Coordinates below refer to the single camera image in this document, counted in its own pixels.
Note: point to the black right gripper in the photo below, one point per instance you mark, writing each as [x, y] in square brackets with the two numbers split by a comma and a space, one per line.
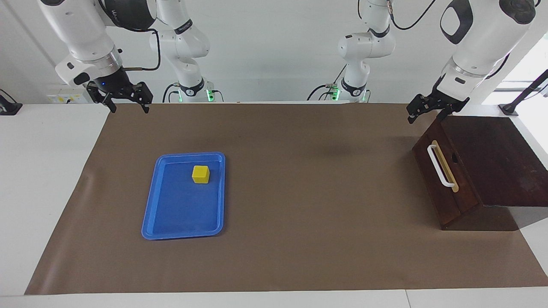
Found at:
[113, 85]

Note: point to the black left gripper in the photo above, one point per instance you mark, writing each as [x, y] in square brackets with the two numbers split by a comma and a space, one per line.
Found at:
[447, 102]

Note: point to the yellow cube block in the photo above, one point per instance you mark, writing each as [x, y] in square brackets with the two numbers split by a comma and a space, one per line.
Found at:
[200, 174]

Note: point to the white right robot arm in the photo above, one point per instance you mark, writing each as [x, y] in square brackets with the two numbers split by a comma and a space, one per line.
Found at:
[77, 25]

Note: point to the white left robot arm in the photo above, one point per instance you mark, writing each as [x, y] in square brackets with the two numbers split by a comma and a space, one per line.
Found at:
[483, 38]

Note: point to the dark wooden cabinet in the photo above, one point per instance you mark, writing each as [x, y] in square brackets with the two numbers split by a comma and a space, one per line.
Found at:
[501, 158]

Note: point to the black angled pole stand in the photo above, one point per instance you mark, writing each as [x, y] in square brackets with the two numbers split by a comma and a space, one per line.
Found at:
[524, 92]

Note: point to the small black stand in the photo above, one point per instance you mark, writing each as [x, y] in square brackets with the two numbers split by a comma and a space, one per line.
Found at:
[8, 107]

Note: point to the blue plastic tray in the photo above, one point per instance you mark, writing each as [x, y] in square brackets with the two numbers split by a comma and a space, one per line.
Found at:
[180, 214]

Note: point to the brown paper mat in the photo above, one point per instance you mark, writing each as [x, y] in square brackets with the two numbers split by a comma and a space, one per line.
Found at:
[299, 192]

